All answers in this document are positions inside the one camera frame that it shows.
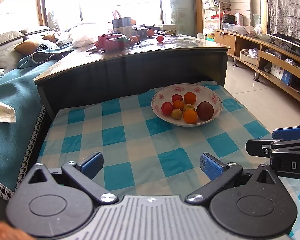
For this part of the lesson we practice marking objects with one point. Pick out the light wooden tv shelf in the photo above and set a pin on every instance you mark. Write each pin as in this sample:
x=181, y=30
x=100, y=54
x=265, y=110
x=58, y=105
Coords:
x=268, y=55

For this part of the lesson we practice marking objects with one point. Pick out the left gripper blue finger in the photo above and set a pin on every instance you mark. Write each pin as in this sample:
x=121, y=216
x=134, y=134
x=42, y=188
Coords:
x=289, y=133

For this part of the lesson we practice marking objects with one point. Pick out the white lace cover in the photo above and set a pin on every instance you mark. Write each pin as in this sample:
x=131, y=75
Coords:
x=284, y=17

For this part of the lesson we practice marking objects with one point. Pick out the white cloth on sofa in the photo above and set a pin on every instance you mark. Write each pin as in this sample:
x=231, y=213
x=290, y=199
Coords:
x=7, y=114

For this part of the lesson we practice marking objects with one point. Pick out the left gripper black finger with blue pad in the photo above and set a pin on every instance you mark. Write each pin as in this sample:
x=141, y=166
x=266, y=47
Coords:
x=81, y=176
x=222, y=176

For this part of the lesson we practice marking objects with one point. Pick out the blue white box on shelf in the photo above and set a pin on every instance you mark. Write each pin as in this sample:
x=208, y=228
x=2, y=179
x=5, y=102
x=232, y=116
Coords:
x=281, y=74

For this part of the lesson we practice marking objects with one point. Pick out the blue white checkered cloth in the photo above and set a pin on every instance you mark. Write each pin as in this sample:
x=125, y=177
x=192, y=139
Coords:
x=144, y=154

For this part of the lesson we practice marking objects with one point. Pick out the small brown-green fruit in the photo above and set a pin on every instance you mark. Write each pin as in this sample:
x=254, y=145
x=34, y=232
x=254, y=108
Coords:
x=188, y=107
x=176, y=114

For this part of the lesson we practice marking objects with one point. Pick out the teal sofa blanket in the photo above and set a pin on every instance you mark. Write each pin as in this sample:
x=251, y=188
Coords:
x=21, y=115

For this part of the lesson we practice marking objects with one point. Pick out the red tomato on table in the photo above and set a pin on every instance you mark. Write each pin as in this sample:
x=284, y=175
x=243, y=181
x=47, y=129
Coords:
x=160, y=38

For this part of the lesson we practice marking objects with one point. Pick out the small brown-green fruit left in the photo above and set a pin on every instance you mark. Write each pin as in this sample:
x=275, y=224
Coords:
x=176, y=114

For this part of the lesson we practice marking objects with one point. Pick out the yellow cushion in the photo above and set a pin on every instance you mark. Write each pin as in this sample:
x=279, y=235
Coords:
x=27, y=47

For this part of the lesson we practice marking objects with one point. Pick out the small orange mandarin right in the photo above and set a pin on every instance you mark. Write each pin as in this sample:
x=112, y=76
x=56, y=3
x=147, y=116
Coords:
x=178, y=104

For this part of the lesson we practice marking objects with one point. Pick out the large dark red fruit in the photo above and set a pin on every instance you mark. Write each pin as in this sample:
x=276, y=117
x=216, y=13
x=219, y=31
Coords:
x=205, y=111

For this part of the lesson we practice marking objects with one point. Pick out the small brown-green fruit right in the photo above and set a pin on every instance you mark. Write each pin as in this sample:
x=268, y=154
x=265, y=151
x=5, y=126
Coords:
x=188, y=107

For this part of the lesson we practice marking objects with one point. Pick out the red bag on table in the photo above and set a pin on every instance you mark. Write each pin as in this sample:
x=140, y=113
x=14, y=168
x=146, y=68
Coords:
x=113, y=42

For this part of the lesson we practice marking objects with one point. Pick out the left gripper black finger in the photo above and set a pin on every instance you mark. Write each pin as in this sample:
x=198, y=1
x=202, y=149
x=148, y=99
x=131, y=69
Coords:
x=258, y=147

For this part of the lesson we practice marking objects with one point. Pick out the large orange mandarin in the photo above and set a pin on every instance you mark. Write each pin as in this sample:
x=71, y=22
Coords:
x=190, y=98

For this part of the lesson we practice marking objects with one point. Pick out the red tomato centre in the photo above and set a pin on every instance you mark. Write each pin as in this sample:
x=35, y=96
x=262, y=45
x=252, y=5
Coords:
x=167, y=108

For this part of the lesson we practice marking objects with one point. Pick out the orange fruit on table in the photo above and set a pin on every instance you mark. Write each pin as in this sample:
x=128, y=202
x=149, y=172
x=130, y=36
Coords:
x=150, y=32

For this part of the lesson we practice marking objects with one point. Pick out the red tomato near gripper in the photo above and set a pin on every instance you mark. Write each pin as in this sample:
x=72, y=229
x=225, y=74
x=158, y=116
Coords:
x=177, y=97

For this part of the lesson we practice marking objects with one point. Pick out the dark tin on table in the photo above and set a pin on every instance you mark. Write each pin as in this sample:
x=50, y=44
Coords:
x=122, y=26

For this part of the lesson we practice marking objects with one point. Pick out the white floral ceramic bowl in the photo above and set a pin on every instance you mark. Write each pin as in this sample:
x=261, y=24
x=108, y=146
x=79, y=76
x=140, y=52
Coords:
x=202, y=93

